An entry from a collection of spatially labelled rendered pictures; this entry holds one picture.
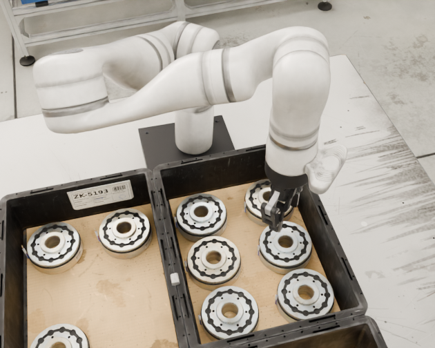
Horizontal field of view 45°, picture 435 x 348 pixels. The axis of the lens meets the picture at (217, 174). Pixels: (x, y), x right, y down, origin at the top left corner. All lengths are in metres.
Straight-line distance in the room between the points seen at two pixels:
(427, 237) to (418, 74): 1.64
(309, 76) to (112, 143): 0.90
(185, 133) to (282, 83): 0.63
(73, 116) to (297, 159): 0.31
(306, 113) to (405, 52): 2.31
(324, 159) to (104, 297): 0.50
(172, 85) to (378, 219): 0.76
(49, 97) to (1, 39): 2.49
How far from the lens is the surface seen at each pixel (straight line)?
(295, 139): 0.72
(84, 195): 1.10
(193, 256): 1.03
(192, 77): 0.67
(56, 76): 0.73
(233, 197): 1.14
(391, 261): 1.26
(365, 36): 3.03
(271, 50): 0.69
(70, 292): 1.07
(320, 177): 0.75
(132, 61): 0.85
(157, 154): 1.30
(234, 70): 0.66
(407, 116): 2.61
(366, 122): 1.52
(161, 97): 0.69
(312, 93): 0.64
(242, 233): 1.09
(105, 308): 1.04
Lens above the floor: 1.74
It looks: 51 degrees down
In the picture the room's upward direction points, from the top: 2 degrees counter-clockwise
